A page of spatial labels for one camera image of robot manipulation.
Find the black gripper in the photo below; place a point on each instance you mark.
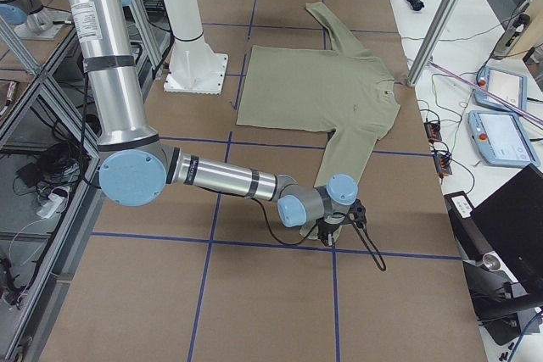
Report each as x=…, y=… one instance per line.
x=327, y=229

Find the olive green long-sleeve shirt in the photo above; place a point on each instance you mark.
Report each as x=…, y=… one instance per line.
x=346, y=91

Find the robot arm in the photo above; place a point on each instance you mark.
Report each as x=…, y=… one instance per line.
x=136, y=165

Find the orange electronics board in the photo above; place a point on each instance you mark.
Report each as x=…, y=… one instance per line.
x=442, y=163
x=432, y=129

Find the black laptop monitor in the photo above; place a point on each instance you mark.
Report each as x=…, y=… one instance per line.
x=510, y=220

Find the lower blue teach pendant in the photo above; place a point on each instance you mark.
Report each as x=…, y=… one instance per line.
x=501, y=139

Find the blue teach pendant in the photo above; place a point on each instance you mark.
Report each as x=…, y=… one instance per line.
x=509, y=86
x=501, y=139

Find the upper blue teach pendant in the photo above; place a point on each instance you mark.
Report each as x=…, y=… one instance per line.
x=509, y=86

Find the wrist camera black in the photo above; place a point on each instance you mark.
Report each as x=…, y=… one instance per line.
x=358, y=214

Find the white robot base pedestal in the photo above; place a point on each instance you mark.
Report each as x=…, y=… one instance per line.
x=194, y=67

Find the aluminium frame post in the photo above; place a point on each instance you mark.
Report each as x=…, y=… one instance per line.
x=431, y=39

